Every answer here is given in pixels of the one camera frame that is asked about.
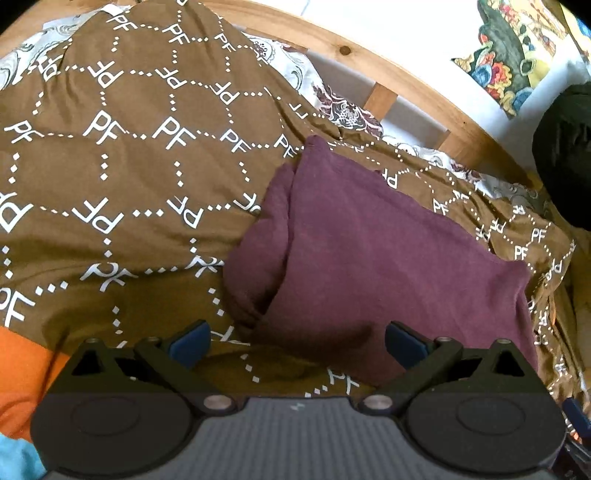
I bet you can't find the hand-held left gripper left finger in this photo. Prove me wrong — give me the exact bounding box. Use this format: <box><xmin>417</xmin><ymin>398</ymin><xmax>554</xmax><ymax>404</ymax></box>
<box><xmin>48</xmin><ymin>320</ymin><xmax>236</xmax><ymax>416</ymax></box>

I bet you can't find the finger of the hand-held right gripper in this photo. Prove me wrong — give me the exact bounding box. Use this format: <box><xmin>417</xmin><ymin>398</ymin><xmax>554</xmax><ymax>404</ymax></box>
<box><xmin>561</xmin><ymin>397</ymin><xmax>588</xmax><ymax>437</ymax></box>

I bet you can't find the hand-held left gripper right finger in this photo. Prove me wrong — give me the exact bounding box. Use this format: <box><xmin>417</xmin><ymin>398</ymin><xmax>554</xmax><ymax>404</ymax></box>
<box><xmin>358</xmin><ymin>320</ymin><xmax>546</xmax><ymax>416</ymax></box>

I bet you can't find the maroon long-sleeve shirt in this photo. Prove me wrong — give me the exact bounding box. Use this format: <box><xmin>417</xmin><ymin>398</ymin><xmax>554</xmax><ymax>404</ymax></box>
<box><xmin>224</xmin><ymin>135</ymin><xmax>540</xmax><ymax>387</ymax></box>

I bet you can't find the orange and blue blanket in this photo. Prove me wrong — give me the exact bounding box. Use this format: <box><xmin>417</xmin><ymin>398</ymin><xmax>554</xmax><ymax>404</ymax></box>
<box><xmin>0</xmin><ymin>325</ymin><xmax>70</xmax><ymax>480</ymax></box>

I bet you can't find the brown printed blanket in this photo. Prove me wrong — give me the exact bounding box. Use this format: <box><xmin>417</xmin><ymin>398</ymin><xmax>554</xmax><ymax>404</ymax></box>
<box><xmin>0</xmin><ymin>0</ymin><xmax>591</xmax><ymax>416</ymax></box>

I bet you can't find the black puffer jacket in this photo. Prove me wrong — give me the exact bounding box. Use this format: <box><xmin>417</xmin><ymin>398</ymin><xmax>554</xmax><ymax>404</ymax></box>
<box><xmin>532</xmin><ymin>83</ymin><xmax>591</xmax><ymax>228</ymax></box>

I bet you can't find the wooden bed frame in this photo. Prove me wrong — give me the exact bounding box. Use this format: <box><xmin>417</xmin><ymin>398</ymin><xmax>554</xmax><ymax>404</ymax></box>
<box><xmin>203</xmin><ymin>0</ymin><xmax>546</xmax><ymax>190</ymax></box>

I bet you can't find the colourful landscape wall poster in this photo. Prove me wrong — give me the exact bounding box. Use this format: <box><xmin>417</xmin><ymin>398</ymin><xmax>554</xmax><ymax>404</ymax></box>
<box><xmin>451</xmin><ymin>0</ymin><xmax>579</xmax><ymax>120</ymax></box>

